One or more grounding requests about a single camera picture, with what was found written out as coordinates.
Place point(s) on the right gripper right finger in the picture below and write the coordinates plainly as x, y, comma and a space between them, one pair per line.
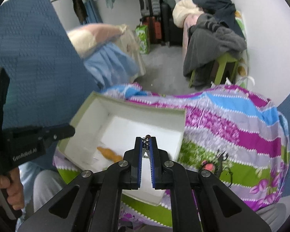
157, 159

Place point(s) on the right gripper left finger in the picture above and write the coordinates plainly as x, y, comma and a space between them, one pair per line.
132, 178

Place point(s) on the pink hair clip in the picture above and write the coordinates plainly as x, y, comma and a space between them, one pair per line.
205, 165

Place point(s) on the black hair clip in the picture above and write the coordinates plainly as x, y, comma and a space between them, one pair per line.
222, 157

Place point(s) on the person's left hand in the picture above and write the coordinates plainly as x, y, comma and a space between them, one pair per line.
14, 189

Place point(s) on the orange gourd-shaped pendant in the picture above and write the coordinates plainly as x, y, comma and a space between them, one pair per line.
109, 154

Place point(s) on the green white cardboard box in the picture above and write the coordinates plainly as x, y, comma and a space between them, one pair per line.
107, 122

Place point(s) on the large blue quilted cushion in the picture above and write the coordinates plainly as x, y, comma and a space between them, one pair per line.
48, 80

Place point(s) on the colourful patterned cloth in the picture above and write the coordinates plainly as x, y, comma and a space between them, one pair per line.
228, 118

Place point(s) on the light blue blanket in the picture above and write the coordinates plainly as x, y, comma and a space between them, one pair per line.
110, 66

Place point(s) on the green plastic stool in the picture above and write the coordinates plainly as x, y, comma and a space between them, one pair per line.
213, 71

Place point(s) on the pink cream pillow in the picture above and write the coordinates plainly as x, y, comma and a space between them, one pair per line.
87, 38

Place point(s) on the grey clothes pile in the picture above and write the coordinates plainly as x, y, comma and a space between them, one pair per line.
208, 40

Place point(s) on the cream fluffy blanket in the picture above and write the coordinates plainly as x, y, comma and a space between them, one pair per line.
182, 9

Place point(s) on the grey hard suitcase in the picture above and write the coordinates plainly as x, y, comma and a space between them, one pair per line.
150, 8

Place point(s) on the dark navy garment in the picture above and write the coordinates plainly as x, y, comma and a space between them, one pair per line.
223, 11

